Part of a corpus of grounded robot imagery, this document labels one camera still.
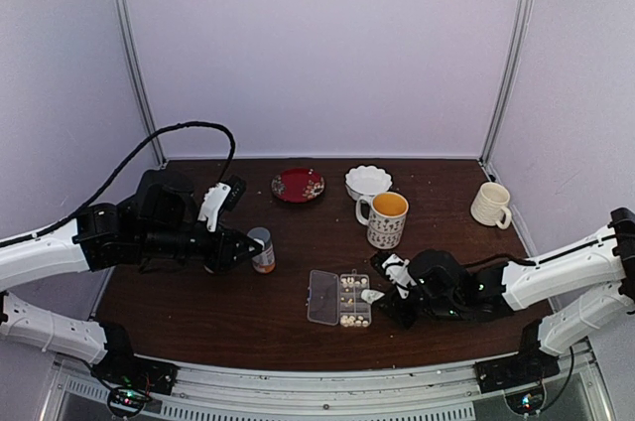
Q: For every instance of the aluminium frame post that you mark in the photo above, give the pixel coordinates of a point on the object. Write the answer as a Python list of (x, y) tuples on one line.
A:
[(520, 27), (133, 67)]

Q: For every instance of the front aluminium rail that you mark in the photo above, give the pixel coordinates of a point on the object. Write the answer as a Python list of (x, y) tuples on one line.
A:
[(448, 391)]

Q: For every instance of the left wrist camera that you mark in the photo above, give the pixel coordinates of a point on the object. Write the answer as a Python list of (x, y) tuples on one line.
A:
[(224, 196)]

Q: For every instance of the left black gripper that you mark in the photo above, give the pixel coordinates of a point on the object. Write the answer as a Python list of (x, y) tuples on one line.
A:
[(221, 258)]

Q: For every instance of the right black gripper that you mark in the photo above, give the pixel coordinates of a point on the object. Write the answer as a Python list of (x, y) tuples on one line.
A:
[(397, 312)]

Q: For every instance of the cream pills in organizer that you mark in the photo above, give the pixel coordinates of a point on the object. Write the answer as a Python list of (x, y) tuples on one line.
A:
[(355, 321)]

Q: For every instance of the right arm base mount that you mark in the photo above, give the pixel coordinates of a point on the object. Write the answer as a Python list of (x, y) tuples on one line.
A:
[(514, 370)]

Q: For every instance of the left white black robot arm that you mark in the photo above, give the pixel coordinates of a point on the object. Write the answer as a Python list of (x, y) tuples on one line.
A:
[(160, 221)]

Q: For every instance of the right aluminium frame post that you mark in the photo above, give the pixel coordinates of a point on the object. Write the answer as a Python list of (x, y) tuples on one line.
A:
[(520, 27)]

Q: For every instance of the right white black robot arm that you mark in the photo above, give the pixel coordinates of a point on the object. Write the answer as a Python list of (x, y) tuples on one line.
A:
[(601, 265)]

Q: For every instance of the cream ribbed mug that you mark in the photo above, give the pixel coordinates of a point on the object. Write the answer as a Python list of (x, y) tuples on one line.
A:
[(490, 206)]

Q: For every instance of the red patterned plate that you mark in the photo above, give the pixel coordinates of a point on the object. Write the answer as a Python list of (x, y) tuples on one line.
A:
[(298, 185)]

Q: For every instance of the small white bottle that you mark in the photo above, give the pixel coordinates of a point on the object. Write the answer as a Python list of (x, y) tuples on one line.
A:
[(371, 296)]

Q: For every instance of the patterned mug yellow inside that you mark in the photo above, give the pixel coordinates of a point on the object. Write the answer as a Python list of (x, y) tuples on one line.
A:
[(384, 217)]

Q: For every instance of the grey lid pill bottle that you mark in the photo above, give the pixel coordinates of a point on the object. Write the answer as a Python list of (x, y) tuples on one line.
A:
[(265, 261)]

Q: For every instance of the white pills in organizer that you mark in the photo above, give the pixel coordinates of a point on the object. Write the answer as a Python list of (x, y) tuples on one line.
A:
[(348, 283)]

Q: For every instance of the clear plastic pill organizer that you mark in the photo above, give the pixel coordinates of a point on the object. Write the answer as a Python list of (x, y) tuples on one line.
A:
[(324, 304)]

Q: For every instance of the small white bottle cap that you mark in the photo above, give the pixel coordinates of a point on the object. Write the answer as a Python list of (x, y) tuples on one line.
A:
[(258, 243)]

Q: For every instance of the white scalloped bowl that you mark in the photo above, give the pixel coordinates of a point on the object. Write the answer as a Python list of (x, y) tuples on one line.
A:
[(367, 181)]

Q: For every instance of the left aluminium frame post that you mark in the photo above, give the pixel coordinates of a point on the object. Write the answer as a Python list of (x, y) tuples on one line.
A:
[(133, 67)]

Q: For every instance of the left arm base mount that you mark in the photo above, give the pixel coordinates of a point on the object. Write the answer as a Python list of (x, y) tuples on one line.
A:
[(149, 376)]

